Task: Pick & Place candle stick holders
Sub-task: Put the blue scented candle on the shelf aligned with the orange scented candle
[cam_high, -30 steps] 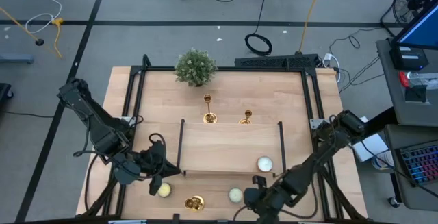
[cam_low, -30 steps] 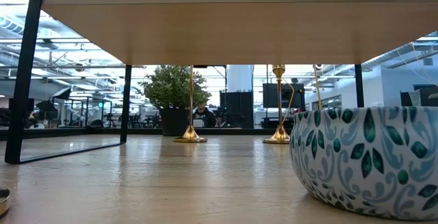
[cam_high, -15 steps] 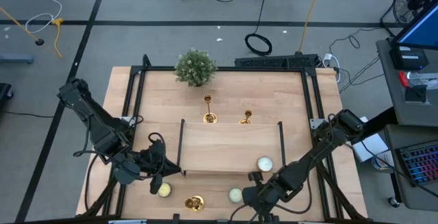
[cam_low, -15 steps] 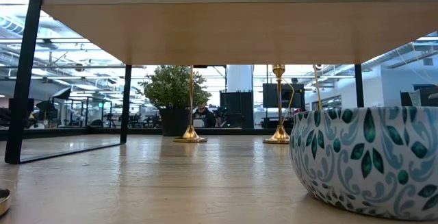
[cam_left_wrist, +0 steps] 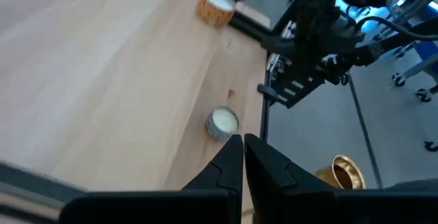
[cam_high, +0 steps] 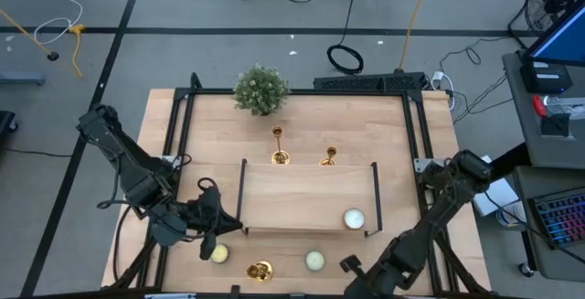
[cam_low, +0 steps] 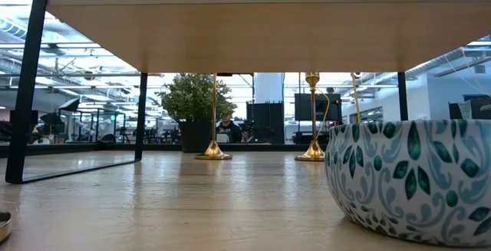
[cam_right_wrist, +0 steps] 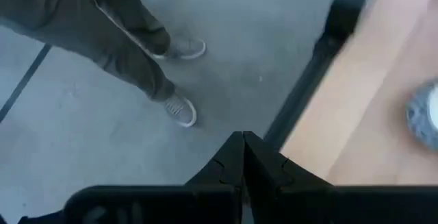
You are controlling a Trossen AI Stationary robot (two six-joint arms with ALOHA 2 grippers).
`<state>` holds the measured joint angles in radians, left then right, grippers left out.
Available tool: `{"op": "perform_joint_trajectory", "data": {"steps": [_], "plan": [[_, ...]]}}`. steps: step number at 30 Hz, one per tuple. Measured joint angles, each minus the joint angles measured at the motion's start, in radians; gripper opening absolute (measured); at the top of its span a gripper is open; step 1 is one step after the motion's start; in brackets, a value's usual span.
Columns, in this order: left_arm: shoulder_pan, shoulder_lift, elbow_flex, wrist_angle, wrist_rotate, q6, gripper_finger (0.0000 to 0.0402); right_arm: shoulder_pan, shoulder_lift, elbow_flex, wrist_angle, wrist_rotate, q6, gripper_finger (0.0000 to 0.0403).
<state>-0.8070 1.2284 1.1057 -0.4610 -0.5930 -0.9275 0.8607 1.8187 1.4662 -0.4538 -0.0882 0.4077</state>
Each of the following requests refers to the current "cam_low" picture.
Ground tall gold candlestick holder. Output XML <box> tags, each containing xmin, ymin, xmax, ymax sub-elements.
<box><xmin>193</xmin><ymin>72</ymin><xmax>233</xmax><ymax>161</ymax></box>
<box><xmin>0</xmin><ymin>210</ymin><xmax>13</xmax><ymax>243</ymax></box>

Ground short gold candlestick holder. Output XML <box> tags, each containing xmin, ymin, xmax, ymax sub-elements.
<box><xmin>294</xmin><ymin>71</ymin><xmax>331</xmax><ymax>163</ymax></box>

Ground wooden shelf riser black legs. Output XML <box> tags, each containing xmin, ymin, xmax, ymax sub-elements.
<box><xmin>5</xmin><ymin>0</ymin><xmax>491</xmax><ymax>185</ymax></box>

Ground teal patterned candle tin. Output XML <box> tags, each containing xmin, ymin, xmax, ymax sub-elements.
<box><xmin>324</xmin><ymin>119</ymin><xmax>491</xmax><ymax>249</ymax></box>

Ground black partition screen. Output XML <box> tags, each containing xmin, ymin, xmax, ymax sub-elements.
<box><xmin>245</xmin><ymin>101</ymin><xmax>286</xmax><ymax>145</ymax></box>

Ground person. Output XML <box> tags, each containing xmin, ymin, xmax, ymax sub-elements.
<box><xmin>216</xmin><ymin>115</ymin><xmax>243</xmax><ymax>144</ymax></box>

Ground artificial plant in black pot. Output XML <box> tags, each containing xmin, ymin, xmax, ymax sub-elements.
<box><xmin>155</xmin><ymin>72</ymin><xmax>239</xmax><ymax>154</ymax></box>

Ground black monitor on cart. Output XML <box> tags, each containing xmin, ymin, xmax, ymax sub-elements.
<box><xmin>293</xmin><ymin>92</ymin><xmax>343</xmax><ymax>145</ymax></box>

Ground studio softbox light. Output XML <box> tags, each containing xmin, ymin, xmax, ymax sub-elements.
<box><xmin>39</xmin><ymin>96</ymin><xmax>82</xmax><ymax>129</ymax></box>

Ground dark display stand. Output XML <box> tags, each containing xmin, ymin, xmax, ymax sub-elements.
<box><xmin>448</xmin><ymin>96</ymin><xmax>491</xmax><ymax>121</ymax></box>

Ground yellow hanging cable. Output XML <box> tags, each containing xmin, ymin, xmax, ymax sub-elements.
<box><xmin>349</xmin><ymin>71</ymin><xmax>363</xmax><ymax>124</ymax></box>

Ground black metal rig frame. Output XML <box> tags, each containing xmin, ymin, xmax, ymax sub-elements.
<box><xmin>0</xmin><ymin>141</ymin><xmax>330</xmax><ymax>159</ymax></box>

